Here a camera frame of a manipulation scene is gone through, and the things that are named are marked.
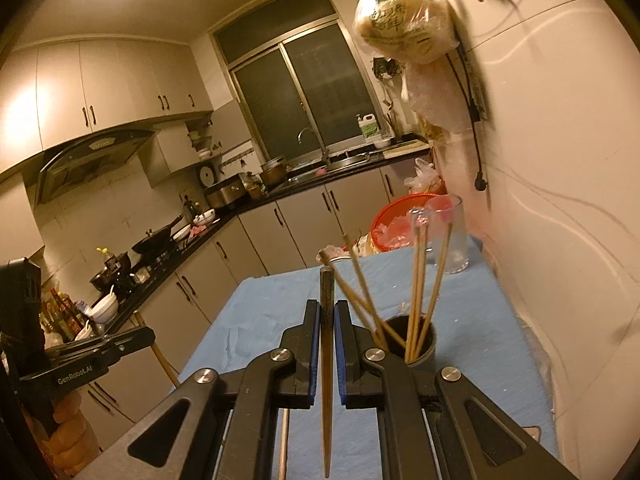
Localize blue table cloth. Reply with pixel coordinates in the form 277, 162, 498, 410
177, 250, 558, 480

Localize clear hanging plastic bag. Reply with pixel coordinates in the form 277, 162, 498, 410
400, 60, 472, 134

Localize beige wall cabinets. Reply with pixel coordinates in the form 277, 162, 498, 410
0, 40, 215, 181

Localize black range hood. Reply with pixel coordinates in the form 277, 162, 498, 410
35, 129, 157, 204

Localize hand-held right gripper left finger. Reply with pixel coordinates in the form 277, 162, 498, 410
75, 299, 321, 480

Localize clear glass tumbler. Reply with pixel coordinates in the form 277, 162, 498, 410
410, 195, 471, 275

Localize metal countertop appliance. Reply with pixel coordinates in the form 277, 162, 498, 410
205, 177, 247, 209

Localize dark kitchen window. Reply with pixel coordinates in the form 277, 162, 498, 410
212, 0, 383, 163

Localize light wooden chopstick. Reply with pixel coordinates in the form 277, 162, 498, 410
319, 251, 391, 348
410, 224, 430, 361
404, 224, 423, 362
342, 234, 393, 353
417, 222, 454, 360
277, 408, 291, 480

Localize black utensil holder cup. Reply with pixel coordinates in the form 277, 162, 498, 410
382, 315, 437, 368

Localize person's left hand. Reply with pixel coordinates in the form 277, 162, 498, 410
50, 389, 98, 472

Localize row of sauce bottles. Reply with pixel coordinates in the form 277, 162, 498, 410
42, 290, 87, 342

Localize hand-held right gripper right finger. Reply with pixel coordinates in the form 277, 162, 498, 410
334, 299, 581, 480

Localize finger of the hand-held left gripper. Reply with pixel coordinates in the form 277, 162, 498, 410
102, 326, 157, 363

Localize black kitchen countertop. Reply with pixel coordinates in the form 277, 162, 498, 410
45, 147, 433, 351

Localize black wok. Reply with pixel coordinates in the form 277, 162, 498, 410
131, 214, 185, 257

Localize copper cooking pot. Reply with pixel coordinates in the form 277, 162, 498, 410
260, 156, 289, 189

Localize dark wooden chopstick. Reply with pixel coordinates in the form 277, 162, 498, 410
320, 266, 335, 479

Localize wall dish shelf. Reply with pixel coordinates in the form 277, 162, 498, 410
185, 117, 217, 162

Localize metal sink faucet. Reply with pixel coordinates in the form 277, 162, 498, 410
298, 127, 332, 167

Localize wooden cutting board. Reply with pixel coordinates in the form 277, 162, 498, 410
385, 141, 432, 159

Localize red plastic basket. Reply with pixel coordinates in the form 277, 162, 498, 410
371, 193, 437, 253

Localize beige base cabinets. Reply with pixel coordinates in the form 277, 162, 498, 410
75, 155, 431, 453

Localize white bowl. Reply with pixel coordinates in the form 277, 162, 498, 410
87, 285, 121, 324

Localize black stove pot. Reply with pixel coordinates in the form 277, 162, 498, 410
90, 252, 132, 292

